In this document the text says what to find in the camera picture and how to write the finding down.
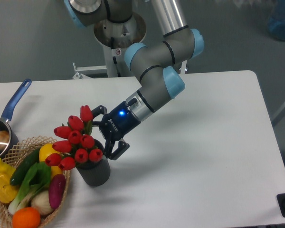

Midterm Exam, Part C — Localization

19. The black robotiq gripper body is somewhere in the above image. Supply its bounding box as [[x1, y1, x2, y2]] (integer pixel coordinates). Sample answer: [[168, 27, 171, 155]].
[[99, 101, 141, 142]]

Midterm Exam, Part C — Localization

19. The woven wicker basket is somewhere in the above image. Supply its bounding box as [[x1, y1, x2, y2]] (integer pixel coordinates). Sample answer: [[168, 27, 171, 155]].
[[0, 135, 72, 228]]

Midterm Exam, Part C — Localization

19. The blue handled saucepan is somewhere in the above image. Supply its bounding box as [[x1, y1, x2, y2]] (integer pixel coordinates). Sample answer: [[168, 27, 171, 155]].
[[0, 79, 32, 159]]

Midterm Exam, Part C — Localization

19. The dark grey ribbed vase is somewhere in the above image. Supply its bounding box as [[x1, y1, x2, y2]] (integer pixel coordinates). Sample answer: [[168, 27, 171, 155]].
[[76, 139, 111, 187]]

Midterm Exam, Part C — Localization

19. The green cucumber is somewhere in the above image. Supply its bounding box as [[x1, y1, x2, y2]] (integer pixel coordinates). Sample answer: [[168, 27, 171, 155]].
[[9, 147, 41, 186]]

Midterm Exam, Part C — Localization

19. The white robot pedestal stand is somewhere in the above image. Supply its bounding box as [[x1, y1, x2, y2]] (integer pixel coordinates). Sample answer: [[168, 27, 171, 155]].
[[72, 13, 188, 80]]

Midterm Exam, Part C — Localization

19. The blue translucent bag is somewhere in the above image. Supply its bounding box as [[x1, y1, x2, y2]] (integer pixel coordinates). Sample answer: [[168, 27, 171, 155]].
[[267, 0, 285, 41]]

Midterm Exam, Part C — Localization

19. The green bok choy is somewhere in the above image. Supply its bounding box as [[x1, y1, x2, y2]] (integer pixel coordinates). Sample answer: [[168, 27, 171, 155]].
[[8, 161, 51, 215]]

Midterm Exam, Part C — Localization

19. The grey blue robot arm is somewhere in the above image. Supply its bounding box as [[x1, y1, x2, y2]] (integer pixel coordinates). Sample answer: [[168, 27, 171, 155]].
[[64, 0, 204, 160]]

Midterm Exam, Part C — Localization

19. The orange mandarin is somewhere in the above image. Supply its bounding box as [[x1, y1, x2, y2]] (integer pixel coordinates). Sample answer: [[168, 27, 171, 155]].
[[12, 207, 41, 228]]

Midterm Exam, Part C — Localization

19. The red tulip bouquet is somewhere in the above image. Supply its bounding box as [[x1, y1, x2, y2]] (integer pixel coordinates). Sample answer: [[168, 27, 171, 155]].
[[45, 105, 103, 171]]

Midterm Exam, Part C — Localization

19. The white garlic bulb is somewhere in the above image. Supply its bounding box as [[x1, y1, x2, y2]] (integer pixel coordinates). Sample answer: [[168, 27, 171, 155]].
[[31, 190, 53, 216]]

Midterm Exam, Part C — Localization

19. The purple eggplant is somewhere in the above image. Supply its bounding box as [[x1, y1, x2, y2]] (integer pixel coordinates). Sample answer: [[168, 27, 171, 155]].
[[48, 174, 66, 209]]

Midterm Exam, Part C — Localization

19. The yellow bell pepper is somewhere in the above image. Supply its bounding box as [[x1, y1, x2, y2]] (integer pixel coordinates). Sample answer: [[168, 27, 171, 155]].
[[0, 158, 19, 204]]

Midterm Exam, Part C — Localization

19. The yellow lemon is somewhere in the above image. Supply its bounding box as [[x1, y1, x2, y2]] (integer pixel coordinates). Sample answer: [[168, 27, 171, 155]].
[[38, 143, 63, 179]]

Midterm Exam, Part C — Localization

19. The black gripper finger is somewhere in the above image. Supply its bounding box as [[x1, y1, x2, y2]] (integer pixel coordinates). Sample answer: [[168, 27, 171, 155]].
[[91, 105, 108, 126], [104, 139, 130, 160]]

